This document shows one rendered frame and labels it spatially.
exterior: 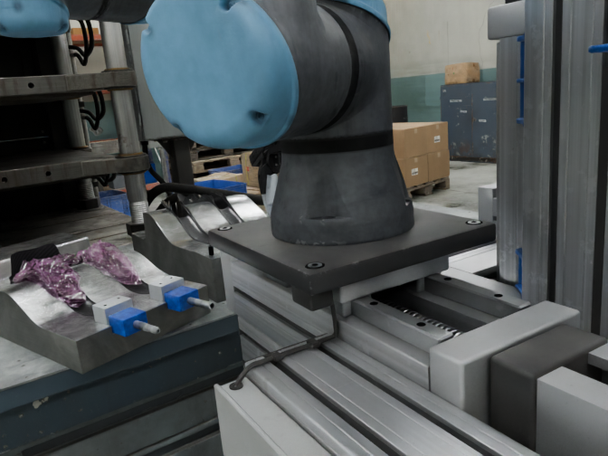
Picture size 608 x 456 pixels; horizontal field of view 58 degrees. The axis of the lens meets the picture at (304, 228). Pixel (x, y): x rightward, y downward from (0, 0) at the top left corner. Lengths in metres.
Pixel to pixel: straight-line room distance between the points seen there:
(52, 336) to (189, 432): 0.35
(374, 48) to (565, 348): 0.30
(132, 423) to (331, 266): 0.71
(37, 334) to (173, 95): 0.65
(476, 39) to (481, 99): 1.11
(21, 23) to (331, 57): 0.32
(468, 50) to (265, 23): 8.62
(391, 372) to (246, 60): 0.26
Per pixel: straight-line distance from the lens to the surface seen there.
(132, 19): 0.74
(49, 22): 0.63
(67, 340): 0.91
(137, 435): 1.11
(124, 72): 1.73
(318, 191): 0.52
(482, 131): 8.18
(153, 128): 1.91
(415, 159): 5.85
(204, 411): 1.15
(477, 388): 0.42
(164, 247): 1.29
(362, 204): 0.52
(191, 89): 0.41
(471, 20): 8.96
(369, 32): 0.53
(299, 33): 0.41
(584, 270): 0.55
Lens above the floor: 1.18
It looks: 14 degrees down
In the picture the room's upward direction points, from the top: 5 degrees counter-clockwise
